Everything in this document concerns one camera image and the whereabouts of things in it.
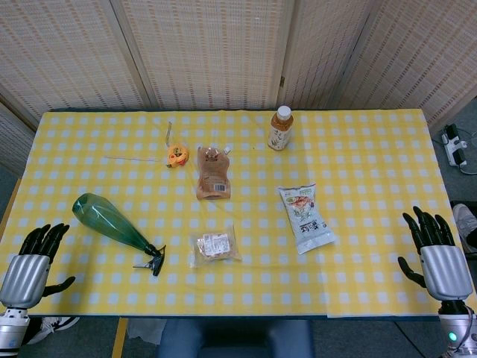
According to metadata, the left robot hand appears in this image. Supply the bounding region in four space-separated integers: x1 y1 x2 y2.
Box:
0 223 77 310

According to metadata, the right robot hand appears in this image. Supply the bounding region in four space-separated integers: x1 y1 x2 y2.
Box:
397 206 474 301

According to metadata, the green spray bottle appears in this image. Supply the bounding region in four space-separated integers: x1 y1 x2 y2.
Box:
72 192 167 277

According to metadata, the tea bottle with white cap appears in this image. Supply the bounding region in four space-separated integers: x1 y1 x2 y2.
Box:
268 105 294 152

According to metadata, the grey sneaker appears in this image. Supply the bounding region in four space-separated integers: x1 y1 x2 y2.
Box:
452 203 477 255

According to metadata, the white and black sneaker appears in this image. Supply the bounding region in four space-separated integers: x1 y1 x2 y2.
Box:
26 315 80 345

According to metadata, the white power strip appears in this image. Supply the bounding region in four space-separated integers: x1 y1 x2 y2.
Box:
441 125 470 168

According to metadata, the white snack bag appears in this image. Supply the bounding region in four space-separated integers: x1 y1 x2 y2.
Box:
277 182 337 255

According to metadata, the clear bag of pastry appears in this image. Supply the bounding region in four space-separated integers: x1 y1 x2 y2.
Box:
188 223 242 269

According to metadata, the yellow tape measure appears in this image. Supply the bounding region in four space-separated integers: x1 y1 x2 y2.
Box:
104 122 189 169

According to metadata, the yellow checkered tablecloth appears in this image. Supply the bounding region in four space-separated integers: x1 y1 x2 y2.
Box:
0 107 477 318

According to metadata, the brown spouted sauce pouch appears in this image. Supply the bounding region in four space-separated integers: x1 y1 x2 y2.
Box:
195 145 233 201

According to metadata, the woven folding screen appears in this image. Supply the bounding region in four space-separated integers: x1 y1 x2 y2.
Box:
0 0 477 176

